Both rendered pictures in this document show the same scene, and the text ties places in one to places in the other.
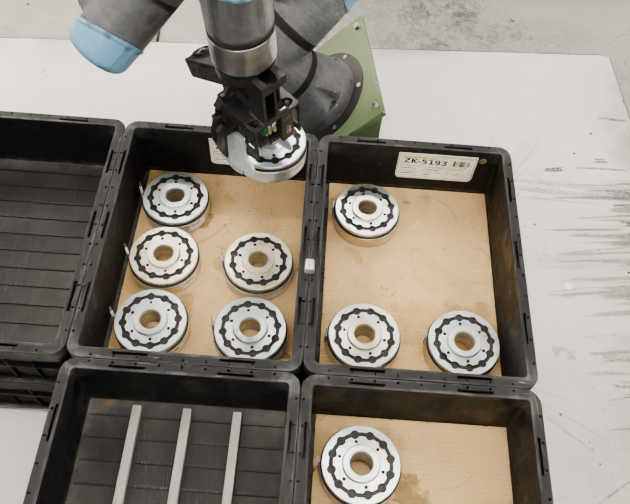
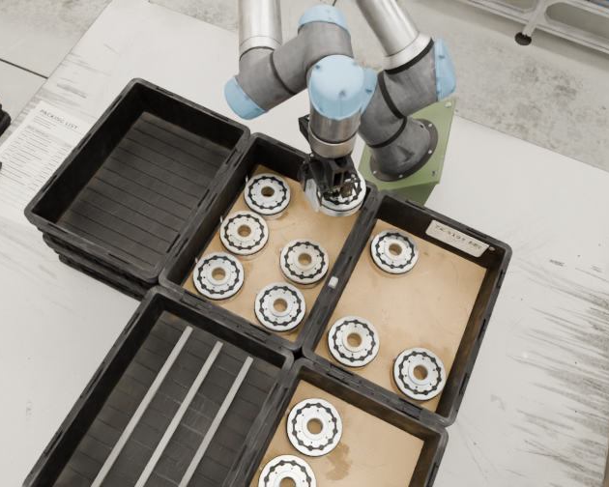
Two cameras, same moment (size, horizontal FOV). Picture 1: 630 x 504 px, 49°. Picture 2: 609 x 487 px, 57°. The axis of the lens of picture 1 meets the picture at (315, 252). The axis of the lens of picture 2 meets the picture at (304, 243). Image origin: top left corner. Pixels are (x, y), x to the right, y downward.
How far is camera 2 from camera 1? 0.21 m
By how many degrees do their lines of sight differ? 10
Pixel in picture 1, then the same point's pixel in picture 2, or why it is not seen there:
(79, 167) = (213, 145)
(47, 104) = (212, 82)
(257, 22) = (342, 131)
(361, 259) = (376, 284)
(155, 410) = (200, 334)
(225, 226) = (293, 224)
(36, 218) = (173, 173)
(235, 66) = (320, 150)
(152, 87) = not seen: hidden behind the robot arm
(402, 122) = (457, 184)
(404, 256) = (407, 293)
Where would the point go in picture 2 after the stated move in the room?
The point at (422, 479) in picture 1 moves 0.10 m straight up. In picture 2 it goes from (352, 451) to (362, 446)
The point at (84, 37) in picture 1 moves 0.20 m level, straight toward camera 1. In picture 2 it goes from (232, 93) to (220, 203)
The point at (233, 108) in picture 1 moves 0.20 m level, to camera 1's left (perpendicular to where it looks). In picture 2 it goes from (314, 168) to (210, 119)
